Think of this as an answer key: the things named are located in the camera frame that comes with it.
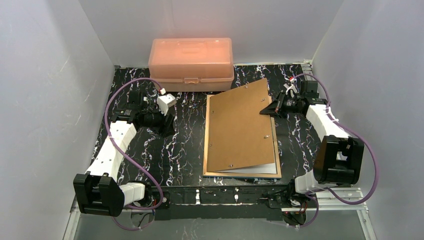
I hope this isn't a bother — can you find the blue wooden picture frame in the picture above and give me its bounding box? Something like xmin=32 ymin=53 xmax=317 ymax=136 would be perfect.
xmin=202 ymin=94 xmax=282 ymax=179

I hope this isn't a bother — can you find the brown cardboard backing board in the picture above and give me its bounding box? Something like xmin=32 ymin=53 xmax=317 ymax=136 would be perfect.
xmin=207 ymin=78 xmax=275 ymax=172

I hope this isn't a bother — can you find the hot air balloon photo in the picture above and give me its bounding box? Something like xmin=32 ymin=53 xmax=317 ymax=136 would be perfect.
xmin=218 ymin=163 xmax=277 ymax=175

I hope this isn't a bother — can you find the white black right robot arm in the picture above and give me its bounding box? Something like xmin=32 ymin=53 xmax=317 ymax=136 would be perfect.
xmin=259 ymin=80 xmax=365 ymax=194

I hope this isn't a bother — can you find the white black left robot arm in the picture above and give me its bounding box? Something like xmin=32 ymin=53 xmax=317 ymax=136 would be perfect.
xmin=73 ymin=92 xmax=176 ymax=217

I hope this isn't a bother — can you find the translucent pink plastic storage box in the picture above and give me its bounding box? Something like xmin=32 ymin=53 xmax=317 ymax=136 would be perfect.
xmin=148 ymin=37 xmax=235 ymax=92

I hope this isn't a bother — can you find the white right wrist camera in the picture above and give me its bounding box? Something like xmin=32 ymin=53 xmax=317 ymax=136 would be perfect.
xmin=283 ymin=81 xmax=298 ymax=98

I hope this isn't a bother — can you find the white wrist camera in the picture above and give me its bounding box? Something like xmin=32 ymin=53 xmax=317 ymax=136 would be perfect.
xmin=156 ymin=93 xmax=177 ymax=116
xmin=283 ymin=81 xmax=298 ymax=98

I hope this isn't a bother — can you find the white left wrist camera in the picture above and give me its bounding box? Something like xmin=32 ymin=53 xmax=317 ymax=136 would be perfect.
xmin=156 ymin=93 xmax=177 ymax=116

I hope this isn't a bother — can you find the aluminium right side rail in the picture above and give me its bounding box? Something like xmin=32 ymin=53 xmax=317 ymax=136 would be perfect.
xmin=301 ymin=62 xmax=320 ymax=98

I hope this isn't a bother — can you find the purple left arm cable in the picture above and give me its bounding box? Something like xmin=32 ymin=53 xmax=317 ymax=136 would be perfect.
xmin=103 ymin=77 xmax=167 ymax=232

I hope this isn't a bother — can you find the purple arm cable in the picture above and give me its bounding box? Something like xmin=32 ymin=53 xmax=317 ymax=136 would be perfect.
xmin=288 ymin=73 xmax=379 ymax=229
xmin=103 ymin=77 xmax=167 ymax=232

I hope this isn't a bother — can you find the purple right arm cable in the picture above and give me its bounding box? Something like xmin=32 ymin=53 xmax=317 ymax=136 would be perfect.
xmin=288 ymin=73 xmax=379 ymax=229

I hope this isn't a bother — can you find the aluminium front mounting rail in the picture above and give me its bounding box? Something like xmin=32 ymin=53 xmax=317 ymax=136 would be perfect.
xmin=69 ymin=187 xmax=369 ymax=213

